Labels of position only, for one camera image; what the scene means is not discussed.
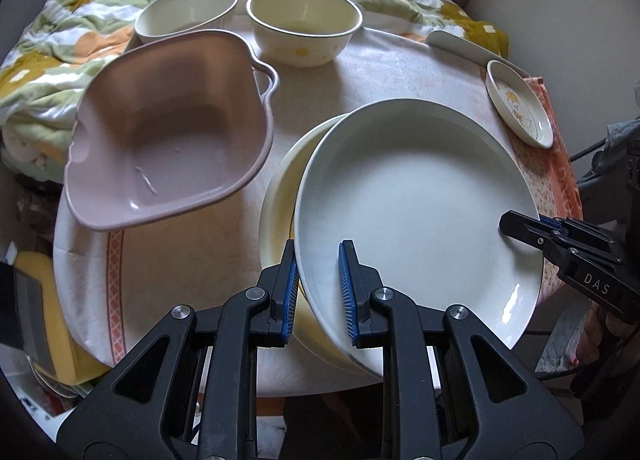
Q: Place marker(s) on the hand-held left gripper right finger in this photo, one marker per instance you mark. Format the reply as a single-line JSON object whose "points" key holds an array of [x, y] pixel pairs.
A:
{"points": [[347, 300]]}

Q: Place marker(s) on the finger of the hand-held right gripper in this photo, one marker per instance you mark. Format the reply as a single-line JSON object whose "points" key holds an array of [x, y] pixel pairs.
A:
{"points": [[522, 230], [585, 232]]}

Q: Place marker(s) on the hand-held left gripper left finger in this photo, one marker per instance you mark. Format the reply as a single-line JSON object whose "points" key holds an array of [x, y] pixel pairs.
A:
{"points": [[290, 300]]}

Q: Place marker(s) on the large cream plate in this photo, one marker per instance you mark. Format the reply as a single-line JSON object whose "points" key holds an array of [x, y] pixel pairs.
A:
{"points": [[277, 220]]}

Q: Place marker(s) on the large white plate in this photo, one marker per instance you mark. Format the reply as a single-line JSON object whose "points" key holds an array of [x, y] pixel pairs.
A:
{"points": [[425, 200]]}

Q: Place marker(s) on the small duck print plate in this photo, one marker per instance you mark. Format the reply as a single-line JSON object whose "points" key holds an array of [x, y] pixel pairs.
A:
{"points": [[517, 105]]}

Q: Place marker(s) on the pink square bowl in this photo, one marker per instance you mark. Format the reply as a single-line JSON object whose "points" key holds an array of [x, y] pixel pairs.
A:
{"points": [[175, 140]]}

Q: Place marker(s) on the cream bowl with yellow dots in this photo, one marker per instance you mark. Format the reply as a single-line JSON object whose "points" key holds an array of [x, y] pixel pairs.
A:
{"points": [[280, 45]]}

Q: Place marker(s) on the plain cream bowl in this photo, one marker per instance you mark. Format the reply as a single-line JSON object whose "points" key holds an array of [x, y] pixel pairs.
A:
{"points": [[185, 5]]}

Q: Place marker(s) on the white quilted cloth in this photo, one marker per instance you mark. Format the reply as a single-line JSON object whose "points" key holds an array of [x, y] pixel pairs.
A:
{"points": [[560, 345]]}

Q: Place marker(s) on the grey cloth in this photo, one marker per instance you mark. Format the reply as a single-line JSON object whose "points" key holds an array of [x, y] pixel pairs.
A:
{"points": [[622, 137]]}

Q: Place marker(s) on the white and orange tablecloth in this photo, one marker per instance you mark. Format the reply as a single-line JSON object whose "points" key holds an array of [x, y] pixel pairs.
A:
{"points": [[390, 75]]}

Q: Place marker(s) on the yellow cushion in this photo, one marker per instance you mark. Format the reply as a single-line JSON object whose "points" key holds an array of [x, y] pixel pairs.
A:
{"points": [[60, 320]]}

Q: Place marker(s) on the floral blanket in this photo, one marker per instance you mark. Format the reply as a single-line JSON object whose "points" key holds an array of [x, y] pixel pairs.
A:
{"points": [[75, 40]]}

